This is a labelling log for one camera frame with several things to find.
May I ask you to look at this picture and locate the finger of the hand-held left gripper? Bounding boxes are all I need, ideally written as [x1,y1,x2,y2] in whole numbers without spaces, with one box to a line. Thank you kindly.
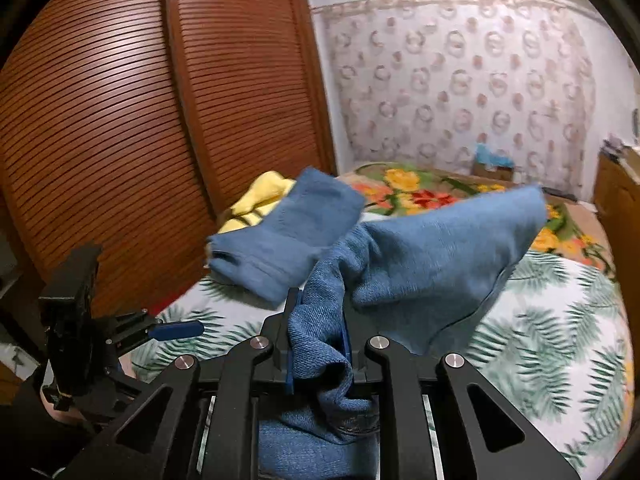
[102,310,205,356]

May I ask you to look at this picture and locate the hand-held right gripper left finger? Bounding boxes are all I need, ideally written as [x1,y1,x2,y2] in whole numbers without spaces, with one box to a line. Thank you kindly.
[75,290,301,480]

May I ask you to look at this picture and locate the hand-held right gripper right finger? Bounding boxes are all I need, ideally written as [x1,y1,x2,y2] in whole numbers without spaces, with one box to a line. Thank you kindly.
[345,322,581,480]

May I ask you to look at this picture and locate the blue denim pants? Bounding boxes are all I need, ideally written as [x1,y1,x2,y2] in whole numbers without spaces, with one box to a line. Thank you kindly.
[206,167,548,480]

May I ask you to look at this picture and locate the yellow cloth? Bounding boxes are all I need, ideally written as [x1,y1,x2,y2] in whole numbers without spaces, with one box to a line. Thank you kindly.
[217,171,297,235]

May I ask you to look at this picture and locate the floral blanket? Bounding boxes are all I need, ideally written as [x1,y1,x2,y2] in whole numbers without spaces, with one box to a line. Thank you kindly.
[336,161,613,276]

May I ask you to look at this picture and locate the leaf print bed sheet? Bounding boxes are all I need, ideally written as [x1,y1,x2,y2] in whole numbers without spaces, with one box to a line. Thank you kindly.
[131,250,633,471]

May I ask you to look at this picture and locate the wooden louvered wardrobe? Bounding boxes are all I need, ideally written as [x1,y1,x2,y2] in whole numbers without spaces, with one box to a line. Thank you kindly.
[0,0,337,391]

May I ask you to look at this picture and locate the cardboard box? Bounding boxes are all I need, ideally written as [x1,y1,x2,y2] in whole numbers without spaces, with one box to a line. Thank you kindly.
[472,160,515,183]

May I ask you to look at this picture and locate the blue cloth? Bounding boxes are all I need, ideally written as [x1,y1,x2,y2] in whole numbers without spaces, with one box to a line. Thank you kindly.
[475,143,516,167]

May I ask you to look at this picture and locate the patterned lace curtain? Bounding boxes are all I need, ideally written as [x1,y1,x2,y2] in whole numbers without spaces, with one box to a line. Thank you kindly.
[312,0,598,201]

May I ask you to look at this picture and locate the wooden sideboard cabinet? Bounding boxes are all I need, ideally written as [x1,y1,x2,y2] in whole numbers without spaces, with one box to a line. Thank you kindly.
[593,145,640,281]

